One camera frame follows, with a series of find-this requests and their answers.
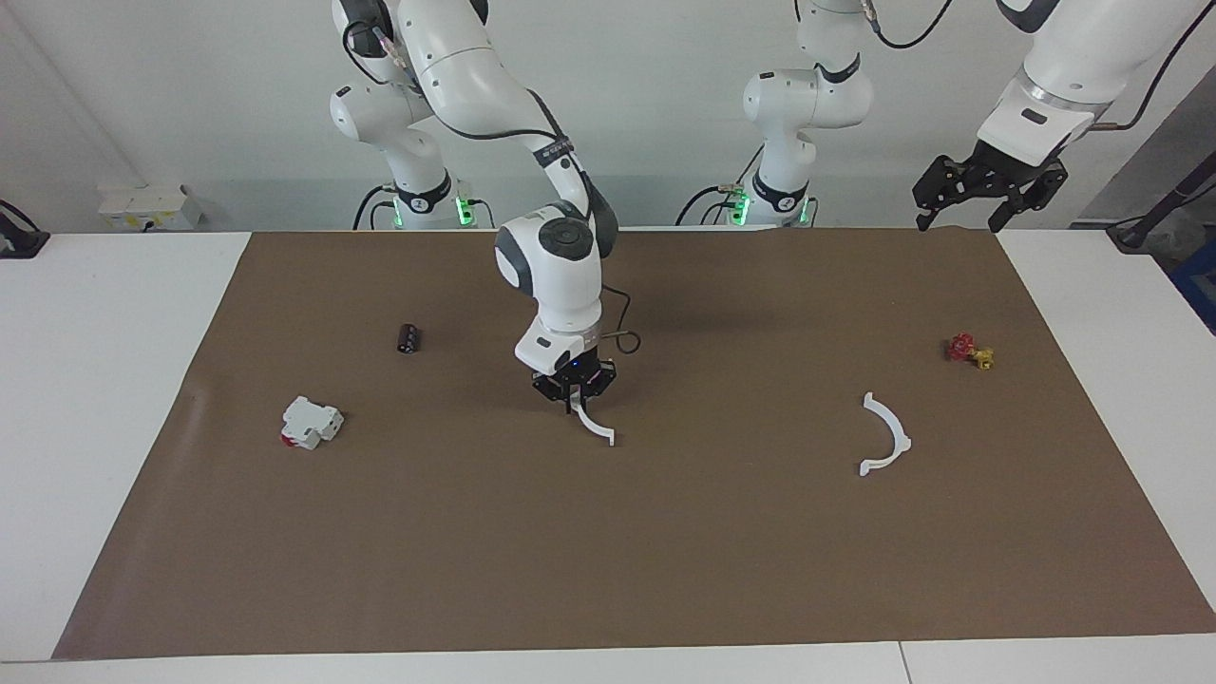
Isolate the black stand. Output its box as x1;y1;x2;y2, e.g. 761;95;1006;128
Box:
1107;157;1216;253

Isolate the white half-ring pipe clamp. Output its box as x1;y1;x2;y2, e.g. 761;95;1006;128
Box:
575;399;617;447
860;392;913;478

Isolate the black table clamp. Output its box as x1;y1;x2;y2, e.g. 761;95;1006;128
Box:
0;199;50;259

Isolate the brown table mat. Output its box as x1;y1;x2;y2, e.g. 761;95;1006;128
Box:
52;226;1216;661

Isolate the white circuit breaker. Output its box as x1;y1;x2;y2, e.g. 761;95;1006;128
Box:
280;395;345;451

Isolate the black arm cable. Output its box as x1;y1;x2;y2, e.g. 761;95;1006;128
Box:
342;19;643;358
860;0;1216;131

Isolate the white power strip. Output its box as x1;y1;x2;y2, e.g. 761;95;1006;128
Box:
98;183;203;232

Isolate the red-handled brass valve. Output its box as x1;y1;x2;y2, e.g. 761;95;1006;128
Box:
943;332;996;371

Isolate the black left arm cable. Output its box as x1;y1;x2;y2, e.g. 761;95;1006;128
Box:
860;0;1216;131

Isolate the black base cable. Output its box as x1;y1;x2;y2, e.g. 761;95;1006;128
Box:
351;183;396;231
674;142;763;229

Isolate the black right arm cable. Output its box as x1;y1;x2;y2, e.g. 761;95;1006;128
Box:
342;19;643;358

